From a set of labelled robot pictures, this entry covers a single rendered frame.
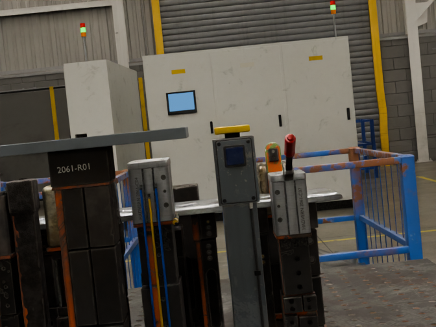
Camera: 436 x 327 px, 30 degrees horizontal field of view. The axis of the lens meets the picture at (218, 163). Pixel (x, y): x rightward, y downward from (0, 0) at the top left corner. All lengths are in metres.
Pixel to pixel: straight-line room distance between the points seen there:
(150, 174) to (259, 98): 7.99
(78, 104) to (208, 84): 1.52
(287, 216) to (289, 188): 0.05
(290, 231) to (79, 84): 8.12
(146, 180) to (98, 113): 8.00
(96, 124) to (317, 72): 2.63
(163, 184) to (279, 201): 0.22
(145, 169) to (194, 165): 7.96
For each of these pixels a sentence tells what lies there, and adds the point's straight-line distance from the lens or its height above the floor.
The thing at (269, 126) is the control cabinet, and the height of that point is 1.04.
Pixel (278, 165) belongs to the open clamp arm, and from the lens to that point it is 1.86.
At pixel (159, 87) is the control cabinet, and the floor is 1.62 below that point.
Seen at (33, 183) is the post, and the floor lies 1.09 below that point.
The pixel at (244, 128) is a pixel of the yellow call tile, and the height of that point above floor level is 1.15.
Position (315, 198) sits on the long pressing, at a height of 1.00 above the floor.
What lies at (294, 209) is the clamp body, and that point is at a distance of 1.53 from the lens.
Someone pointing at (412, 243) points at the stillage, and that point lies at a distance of 3.54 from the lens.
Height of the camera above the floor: 1.17
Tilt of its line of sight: 3 degrees down
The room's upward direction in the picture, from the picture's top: 6 degrees counter-clockwise
